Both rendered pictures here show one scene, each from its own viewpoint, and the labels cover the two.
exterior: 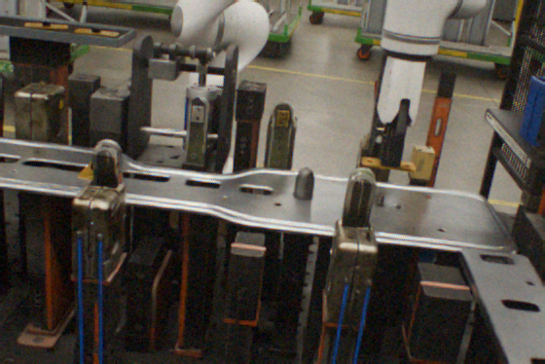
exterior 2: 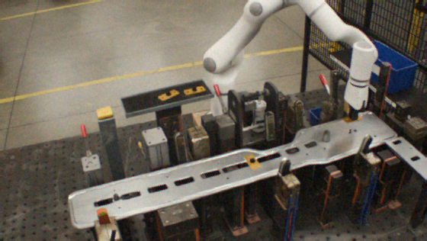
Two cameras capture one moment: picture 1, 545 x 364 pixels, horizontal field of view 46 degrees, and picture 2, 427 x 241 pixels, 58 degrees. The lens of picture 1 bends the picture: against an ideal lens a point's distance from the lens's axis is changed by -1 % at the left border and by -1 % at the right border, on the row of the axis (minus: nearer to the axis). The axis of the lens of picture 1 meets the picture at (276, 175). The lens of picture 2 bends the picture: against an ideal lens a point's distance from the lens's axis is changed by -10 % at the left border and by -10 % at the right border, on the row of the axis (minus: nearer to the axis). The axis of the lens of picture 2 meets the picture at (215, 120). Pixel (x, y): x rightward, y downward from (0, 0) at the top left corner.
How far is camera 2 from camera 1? 109 cm
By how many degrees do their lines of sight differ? 23
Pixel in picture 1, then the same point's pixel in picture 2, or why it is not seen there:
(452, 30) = not seen: outside the picture
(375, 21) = not seen: outside the picture
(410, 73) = (364, 91)
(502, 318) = (415, 165)
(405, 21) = (363, 76)
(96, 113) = (224, 133)
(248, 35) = (239, 58)
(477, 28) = not seen: outside the picture
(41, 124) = (207, 148)
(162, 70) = (251, 106)
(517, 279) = (407, 148)
